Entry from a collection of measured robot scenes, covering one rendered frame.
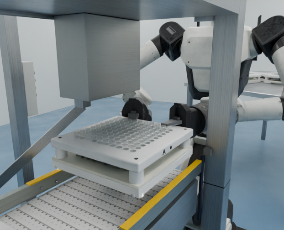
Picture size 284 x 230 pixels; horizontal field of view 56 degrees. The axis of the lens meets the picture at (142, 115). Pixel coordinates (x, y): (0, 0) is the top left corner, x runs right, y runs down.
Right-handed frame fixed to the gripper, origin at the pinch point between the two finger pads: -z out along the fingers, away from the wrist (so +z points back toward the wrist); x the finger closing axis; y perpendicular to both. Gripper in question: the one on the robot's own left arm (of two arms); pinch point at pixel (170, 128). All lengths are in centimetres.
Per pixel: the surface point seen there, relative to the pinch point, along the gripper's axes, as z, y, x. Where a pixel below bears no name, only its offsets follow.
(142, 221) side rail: -23.2, -11.0, 10.7
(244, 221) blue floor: 114, 15, 93
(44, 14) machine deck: -22.2, 21.1, -27.8
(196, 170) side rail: 2.0, -7.4, 10.4
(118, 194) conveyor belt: -16.8, 2.3, 13.1
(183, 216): -4.6, -8.3, 20.1
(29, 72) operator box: 4, 85, -10
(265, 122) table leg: 293, 61, 66
